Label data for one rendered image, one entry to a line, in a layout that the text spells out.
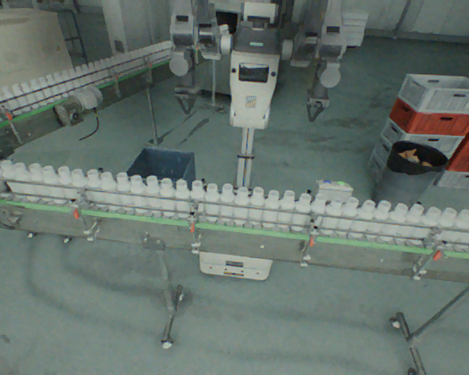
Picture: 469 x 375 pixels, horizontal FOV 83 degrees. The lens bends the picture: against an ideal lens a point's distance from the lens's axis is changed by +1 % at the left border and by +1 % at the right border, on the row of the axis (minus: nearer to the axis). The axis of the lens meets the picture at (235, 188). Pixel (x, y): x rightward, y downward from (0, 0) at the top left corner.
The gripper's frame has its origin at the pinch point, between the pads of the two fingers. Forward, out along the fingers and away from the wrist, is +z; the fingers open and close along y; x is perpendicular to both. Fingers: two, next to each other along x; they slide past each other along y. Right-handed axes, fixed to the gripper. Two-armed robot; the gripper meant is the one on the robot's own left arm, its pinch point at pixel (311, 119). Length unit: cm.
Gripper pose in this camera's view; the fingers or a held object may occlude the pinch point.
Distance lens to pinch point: 103.0
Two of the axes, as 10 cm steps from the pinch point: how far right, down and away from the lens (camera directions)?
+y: 1.1, -6.1, 7.8
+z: -0.6, 7.8, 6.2
